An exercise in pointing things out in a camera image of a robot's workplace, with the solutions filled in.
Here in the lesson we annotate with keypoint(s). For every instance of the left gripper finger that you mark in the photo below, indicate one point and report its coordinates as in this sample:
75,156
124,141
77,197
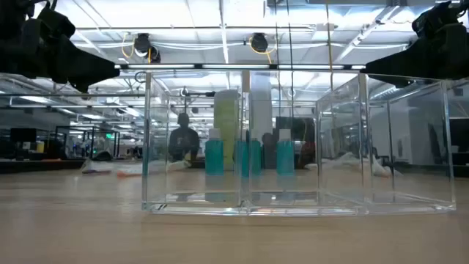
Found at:
91,80
77,60

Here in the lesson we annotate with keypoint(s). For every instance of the black aluminium table frame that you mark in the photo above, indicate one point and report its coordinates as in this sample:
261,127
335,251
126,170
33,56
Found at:
36,165

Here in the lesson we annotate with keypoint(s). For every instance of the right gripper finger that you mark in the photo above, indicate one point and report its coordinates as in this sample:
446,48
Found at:
399,82
403,62

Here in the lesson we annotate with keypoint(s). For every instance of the yellow container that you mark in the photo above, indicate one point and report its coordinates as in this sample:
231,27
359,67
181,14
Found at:
40,146

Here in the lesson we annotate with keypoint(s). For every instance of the white LED light bar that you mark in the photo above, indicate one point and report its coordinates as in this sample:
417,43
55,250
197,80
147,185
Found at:
161,66

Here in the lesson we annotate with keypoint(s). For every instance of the purple toothbrush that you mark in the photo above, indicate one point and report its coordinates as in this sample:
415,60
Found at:
89,170

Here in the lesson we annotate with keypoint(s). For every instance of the blue mouthwash bottle white cap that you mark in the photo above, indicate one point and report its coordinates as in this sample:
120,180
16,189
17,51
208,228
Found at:
255,157
214,157
285,157

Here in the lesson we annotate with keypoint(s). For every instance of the person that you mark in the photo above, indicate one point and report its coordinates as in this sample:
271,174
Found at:
183,141

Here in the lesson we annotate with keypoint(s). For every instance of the black computer monitor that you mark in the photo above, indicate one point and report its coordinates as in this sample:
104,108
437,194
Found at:
22,135
461,135

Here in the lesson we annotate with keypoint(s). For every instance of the black round camera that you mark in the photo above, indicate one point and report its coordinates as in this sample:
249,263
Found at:
259,43
142,44

